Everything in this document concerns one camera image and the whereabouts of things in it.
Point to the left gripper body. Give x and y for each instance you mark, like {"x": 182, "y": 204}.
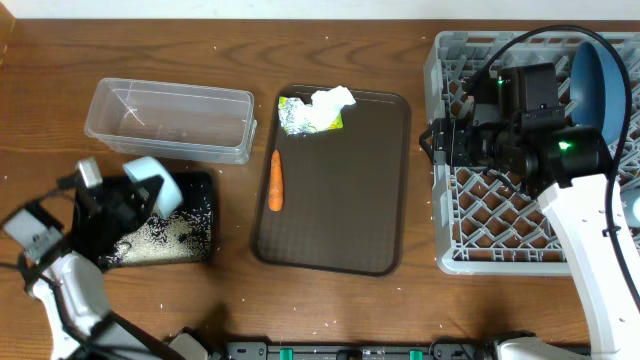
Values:
{"x": 128, "y": 201}

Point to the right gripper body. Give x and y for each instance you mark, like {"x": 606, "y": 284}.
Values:
{"x": 447, "y": 145}

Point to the small bowl with rice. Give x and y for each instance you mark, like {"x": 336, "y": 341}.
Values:
{"x": 168, "y": 194}

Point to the white napkin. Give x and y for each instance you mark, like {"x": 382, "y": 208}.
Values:
{"x": 327, "y": 105}

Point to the orange carrot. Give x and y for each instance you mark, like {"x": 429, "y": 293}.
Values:
{"x": 276, "y": 184}

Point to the foil wrapper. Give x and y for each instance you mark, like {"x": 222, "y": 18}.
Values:
{"x": 296, "y": 117}

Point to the dark blue bowl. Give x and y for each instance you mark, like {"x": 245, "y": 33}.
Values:
{"x": 597, "y": 89}

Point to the light blue cup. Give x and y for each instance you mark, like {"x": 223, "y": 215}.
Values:
{"x": 631, "y": 206}

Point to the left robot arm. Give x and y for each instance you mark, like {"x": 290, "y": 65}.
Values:
{"x": 65, "y": 235}

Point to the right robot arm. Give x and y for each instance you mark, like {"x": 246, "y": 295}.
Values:
{"x": 519, "y": 183}

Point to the grey dishwasher rack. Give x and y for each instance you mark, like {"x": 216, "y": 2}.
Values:
{"x": 481, "y": 226}

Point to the spilled rice pile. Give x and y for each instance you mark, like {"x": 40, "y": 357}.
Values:
{"x": 186, "y": 236}

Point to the black bin lid tray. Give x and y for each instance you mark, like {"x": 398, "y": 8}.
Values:
{"x": 196, "y": 187}

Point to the clear plastic container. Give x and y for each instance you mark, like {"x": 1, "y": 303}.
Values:
{"x": 171, "y": 120}

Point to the brown serving tray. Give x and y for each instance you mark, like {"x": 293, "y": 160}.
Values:
{"x": 344, "y": 192}

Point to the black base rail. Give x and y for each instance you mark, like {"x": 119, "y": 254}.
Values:
{"x": 190, "y": 346}

